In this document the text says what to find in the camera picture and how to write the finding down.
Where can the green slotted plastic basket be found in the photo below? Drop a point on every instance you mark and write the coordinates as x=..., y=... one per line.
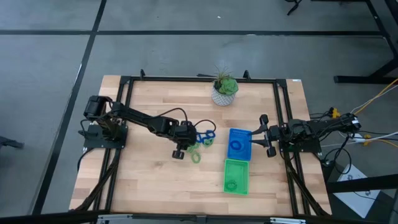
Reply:
x=237, y=169

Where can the silver aluminium light bar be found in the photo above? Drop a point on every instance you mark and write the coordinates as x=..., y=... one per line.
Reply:
x=287, y=221
x=115, y=219

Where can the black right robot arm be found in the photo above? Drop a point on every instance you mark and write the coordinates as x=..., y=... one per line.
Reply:
x=326, y=124

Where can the black desk leg frame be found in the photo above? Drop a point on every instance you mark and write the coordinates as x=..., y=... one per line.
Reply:
x=367, y=183
x=357, y=80

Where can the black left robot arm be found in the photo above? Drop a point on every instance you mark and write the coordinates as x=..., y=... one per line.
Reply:
x=136, y=116

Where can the black frame clamp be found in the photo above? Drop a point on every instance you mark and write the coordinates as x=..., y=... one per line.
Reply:
x=142, y=74
x=246, y=75

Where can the white power strip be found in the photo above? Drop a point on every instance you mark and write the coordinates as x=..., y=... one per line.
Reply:
x=360, y=138

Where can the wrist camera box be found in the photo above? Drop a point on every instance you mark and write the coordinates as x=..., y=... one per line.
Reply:
x=290, y=124
x=186, y=124

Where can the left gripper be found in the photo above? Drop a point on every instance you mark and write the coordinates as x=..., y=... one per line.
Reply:
x=185, y=137

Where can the black chair base leg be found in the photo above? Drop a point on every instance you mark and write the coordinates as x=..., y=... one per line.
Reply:
x=9, y=143
x=293, y=8

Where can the white cardboard box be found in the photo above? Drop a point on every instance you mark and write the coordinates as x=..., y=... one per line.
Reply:
x=357, y=196

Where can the black aluminium rig frame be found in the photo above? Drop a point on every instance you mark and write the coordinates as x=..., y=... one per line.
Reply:
x=180, y=79

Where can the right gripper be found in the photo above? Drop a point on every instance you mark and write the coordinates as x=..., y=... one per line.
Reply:
x=275, y=135

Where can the blue slotted plastic basket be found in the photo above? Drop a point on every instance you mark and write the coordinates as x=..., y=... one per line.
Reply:
x=241, y=135

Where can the succulent in patterned white pot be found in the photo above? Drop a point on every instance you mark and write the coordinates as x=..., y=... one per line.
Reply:
x=222, y=98

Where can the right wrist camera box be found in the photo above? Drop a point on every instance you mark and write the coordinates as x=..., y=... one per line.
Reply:
x=290, y=124

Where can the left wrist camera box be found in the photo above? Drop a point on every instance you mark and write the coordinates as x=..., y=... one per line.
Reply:
x=186, y=124

